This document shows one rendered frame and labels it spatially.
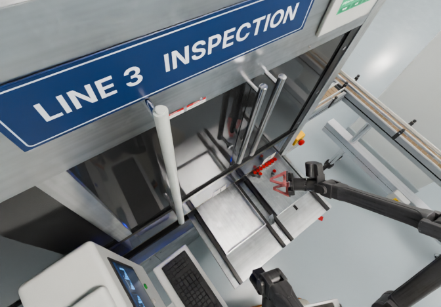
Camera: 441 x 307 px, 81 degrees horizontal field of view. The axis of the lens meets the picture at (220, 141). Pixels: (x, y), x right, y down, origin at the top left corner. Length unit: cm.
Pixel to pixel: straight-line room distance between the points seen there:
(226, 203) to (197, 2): 117
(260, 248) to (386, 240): 162
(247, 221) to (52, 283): 95
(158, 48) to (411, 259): 277
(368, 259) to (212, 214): 164
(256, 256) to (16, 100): 124
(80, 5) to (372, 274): 263
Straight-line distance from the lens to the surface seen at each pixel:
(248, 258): 141
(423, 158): 208
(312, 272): 246
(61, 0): 35
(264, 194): 151
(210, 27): 46
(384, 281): 274
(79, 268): 77
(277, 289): 89
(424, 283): 109
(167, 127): 45
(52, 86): 40
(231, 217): 144
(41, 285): 80
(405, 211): 101
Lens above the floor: 226
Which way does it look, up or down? 59 degrees down
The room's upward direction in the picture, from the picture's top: 10 degrees clockwise
